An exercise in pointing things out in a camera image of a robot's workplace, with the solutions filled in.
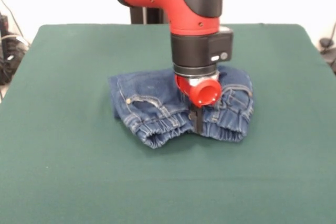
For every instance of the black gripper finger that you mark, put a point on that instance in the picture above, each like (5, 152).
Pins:
(199, 121)

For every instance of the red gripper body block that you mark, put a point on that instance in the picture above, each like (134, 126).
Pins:
(194, 93)

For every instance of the blue denim jeans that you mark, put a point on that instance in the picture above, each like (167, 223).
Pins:
(152, 90)

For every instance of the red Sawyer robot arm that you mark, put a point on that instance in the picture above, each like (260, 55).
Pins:
(183, 11)

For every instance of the dark green table cloth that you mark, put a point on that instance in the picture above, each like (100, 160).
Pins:
(105, 182)

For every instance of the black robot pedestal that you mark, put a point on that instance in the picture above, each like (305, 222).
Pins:
(136, 15)

